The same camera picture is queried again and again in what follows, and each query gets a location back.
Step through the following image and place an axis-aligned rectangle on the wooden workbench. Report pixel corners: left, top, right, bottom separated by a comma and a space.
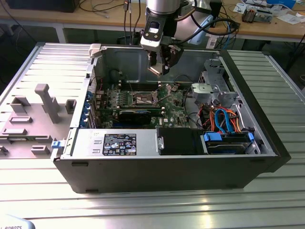
0, 0, 305, 44

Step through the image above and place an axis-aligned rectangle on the grey parts rack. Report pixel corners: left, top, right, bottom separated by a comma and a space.
0, 83, 77, 160

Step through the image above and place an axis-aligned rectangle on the green motherboard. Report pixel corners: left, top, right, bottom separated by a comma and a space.
94, 82, 193, 129

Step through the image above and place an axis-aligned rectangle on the orange wire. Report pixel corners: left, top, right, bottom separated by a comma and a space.
224, 108, 240, 132

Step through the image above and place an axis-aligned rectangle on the blue cardboard box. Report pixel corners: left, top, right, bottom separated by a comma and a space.
266, 0, 296, 7

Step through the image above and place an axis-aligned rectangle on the green RAM stick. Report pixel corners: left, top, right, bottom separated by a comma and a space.
0, 135, 51, 141

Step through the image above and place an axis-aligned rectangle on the silver CPU chip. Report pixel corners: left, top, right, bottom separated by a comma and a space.
147, 63, 165, 76

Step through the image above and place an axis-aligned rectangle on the CPU socket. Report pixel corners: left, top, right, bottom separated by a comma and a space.
132, 91, 160, 106

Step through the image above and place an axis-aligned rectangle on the brown coil device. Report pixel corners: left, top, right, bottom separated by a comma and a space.
241, 6, 258, 24

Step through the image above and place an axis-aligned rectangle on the silver metal drive cage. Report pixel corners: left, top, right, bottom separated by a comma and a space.
191, 58, 242, 108

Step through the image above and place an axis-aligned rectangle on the pale teach pendant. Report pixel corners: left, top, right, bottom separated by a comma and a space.
0, 213, 37, 229

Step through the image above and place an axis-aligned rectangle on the grey electronic device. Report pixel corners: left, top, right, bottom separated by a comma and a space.
256, 9, 274, 24

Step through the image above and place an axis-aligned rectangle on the metal locking lever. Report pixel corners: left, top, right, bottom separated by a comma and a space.
125, 74, 134, 94
156, 91, 173, 105

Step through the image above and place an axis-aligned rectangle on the white plastic case latch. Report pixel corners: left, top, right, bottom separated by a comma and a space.
89, 43, 107, 58

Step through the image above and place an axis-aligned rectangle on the white paper stack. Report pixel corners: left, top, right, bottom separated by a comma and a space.
274, 13, 304, 25

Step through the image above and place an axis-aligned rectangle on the black box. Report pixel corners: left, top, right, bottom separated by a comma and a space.
4, 0, 77, 13

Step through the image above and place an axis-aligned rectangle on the blue plastic case latch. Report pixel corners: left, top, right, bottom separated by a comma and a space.
51, 140, 65, 150

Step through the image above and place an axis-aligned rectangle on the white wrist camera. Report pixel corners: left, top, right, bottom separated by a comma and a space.
140, 21, 165, 52

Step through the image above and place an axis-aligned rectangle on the hard disk in blue carrier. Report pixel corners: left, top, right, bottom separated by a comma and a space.
199, 132, 255, 155

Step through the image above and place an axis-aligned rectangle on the thin black wire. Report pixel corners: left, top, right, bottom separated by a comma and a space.
175, 74, 193, 84

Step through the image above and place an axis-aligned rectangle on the black PC case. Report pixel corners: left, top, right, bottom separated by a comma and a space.
52, 43, 292, 194

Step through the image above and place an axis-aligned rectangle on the silver power supply unit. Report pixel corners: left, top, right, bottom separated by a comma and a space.
60, 128, 161, 160

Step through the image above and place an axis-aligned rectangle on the black camera cable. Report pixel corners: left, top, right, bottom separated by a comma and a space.
175, 18, 241, 47

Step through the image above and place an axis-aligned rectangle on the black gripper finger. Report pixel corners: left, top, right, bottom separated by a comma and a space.
160, 44, 184, 76
148, 50, 158, 69

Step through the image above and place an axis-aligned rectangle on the white paper tag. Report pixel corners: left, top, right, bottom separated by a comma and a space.
206, 37, 217, 50

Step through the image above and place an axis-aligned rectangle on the blue data wire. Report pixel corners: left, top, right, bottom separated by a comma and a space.
213, 106, 235, 134

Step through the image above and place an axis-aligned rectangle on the black graphics card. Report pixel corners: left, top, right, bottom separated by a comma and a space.
98, 107, 163, 126

